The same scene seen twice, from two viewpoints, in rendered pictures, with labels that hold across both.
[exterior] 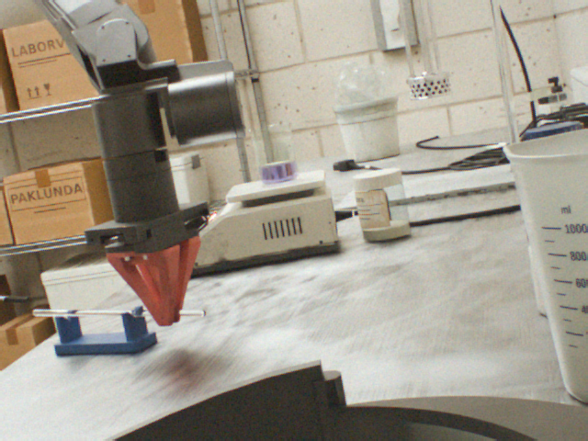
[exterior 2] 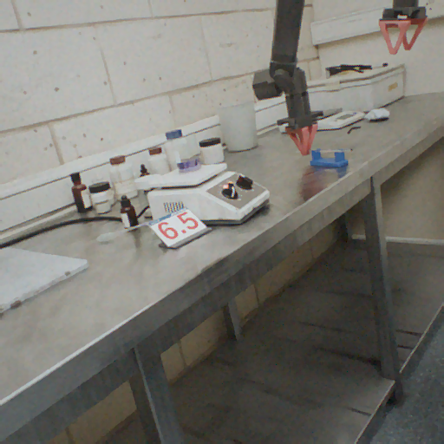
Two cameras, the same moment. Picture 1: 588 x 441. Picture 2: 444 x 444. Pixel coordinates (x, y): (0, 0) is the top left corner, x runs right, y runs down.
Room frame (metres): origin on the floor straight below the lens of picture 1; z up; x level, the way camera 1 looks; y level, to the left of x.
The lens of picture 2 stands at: (2.10, 0.53, 1.02)
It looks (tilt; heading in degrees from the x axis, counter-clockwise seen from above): 17 degrees down; 210
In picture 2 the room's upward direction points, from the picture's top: 12 degrees counter-clockwise
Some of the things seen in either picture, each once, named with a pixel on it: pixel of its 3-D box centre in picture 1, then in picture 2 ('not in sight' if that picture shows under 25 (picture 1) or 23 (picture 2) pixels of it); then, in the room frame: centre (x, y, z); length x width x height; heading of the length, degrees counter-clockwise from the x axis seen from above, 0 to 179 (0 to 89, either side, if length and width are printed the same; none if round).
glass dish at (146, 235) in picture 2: not in sight; (152, 232); (1.42, -0.02, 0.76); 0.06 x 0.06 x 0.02
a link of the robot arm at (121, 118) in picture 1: (136, 124); (292, 82); (0.92, 0.12, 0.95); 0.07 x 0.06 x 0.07; 89
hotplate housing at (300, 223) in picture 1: (263, 223); (204, 195); (1.30, 0.03, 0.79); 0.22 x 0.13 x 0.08; 87
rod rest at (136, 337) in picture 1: (102, 329); (328, 157); (0.96, 0.19, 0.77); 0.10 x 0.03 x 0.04; 59
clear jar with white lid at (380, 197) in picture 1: (381, 205); (152, 195); (1.27, -0.11, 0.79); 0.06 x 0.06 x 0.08
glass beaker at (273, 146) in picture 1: (275, 153); (186, 153); (1.28, 0.00, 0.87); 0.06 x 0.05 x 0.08; 6
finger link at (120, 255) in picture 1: (164, 270); (300, 137); (0.93, 0.12, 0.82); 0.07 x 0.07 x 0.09; 58
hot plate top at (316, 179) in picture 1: (277, 186); (188, 175); (1.30, 0.01, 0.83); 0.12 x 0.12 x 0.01; 87
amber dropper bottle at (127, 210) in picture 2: not in sight; (127, 211); (1.36, -0.11, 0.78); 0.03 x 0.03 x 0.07
